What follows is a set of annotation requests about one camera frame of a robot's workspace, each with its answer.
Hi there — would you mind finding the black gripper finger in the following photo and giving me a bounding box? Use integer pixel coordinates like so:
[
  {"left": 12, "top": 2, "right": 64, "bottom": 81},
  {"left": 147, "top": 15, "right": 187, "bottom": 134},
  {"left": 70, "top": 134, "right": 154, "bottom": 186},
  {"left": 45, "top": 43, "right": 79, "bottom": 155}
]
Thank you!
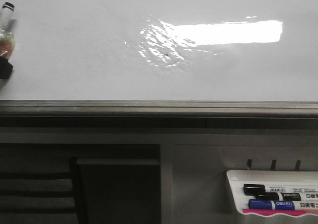
[{"left": 0, "top": 57, "right": 13, "bottom": 79}]

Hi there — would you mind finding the black whiteboard marker with tape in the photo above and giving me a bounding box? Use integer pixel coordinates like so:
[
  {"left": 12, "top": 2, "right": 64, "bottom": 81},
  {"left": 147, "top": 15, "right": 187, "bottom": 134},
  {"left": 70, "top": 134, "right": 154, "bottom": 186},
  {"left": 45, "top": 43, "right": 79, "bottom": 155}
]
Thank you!
[{"left": 0, "top": 2, "right": 15, "bottom": 60}]

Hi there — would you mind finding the white whiteboard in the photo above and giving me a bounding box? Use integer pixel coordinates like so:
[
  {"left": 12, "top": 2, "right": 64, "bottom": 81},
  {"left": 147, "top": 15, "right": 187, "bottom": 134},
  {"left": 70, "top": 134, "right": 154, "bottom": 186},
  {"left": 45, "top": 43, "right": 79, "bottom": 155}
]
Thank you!
[{"left": 0, "top": 0, "right": 318, "bottom": 101}]

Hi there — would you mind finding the black marker top in tray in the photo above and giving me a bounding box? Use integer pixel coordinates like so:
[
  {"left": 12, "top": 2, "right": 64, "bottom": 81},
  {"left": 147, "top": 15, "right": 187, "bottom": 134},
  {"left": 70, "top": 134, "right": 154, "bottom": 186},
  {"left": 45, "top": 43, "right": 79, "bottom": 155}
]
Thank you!
[{"left": 243, "top": 184, "right": 318, "bottom": 195}]

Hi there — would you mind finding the black marker in tray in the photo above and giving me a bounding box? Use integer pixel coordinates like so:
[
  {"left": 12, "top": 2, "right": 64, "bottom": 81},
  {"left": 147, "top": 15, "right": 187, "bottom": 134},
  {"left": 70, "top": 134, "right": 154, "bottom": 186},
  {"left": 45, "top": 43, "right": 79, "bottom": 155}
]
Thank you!
[
  {"left": 255, "top": 192, "right": 318, "bottom": 201},
  {"left": 243, "top": 184, "right": 318, "bottom": 195}
]

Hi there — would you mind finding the blue marker in tray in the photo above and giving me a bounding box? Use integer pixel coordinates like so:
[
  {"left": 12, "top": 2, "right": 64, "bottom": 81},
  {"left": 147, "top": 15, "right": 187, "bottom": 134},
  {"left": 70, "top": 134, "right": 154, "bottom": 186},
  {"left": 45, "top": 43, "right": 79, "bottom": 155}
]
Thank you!
[{"left": 248, "top": 199, "right": 318, "bottom": 211}]

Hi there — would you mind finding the white marker tray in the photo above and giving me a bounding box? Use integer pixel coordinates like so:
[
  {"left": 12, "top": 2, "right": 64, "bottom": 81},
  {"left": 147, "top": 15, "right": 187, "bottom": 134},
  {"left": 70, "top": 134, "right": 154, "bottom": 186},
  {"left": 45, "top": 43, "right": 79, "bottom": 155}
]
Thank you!
[{"left": 227, "top": 170, "right": 318, "bottom": 224}]

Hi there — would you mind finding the black marker middle in tray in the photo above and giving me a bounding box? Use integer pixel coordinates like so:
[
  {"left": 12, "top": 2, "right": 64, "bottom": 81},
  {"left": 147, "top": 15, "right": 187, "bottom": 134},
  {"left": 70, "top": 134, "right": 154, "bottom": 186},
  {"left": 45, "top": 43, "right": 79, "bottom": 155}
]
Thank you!
[{"left": 255, "top": 192, "right": 318, "bottom": 201}]

